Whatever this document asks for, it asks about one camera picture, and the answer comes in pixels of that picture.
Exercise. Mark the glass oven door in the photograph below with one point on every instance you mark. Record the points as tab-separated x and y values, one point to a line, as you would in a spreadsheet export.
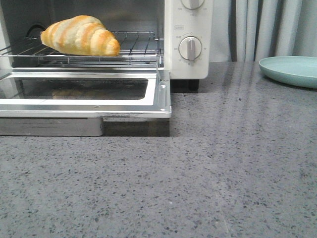
77	103

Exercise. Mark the white Toshiba toaster oven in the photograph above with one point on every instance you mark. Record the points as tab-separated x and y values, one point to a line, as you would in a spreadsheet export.
168	19

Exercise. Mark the upper cream oven knob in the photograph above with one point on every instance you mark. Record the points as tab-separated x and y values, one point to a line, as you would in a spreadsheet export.
192	4

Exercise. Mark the grey white curtain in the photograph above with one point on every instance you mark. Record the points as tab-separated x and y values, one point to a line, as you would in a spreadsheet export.
251	30

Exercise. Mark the metal wire oven rack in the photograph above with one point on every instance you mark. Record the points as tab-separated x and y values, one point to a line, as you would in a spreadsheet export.
137	49

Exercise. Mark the light green plate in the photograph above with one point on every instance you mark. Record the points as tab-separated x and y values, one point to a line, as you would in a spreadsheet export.
292	70

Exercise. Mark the golden croissant bread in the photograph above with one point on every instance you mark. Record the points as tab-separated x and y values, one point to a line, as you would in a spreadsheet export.
81	35

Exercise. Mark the lower cream timer knob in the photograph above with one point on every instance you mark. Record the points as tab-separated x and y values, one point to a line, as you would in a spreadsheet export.
190	48

